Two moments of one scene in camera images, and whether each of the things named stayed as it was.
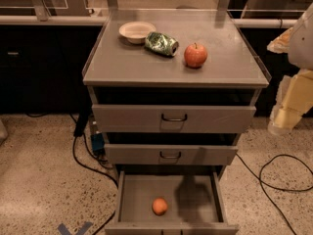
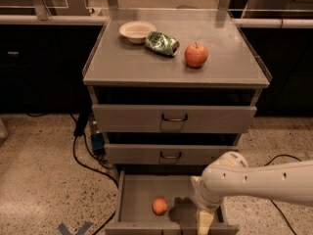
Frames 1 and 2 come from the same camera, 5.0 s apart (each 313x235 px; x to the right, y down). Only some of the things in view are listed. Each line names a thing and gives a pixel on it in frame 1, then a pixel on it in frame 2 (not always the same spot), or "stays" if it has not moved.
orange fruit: [159, 206] stays
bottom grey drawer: [194, 205] stays
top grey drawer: [129, 118] stays
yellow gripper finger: [293, 99] → [205, 201]
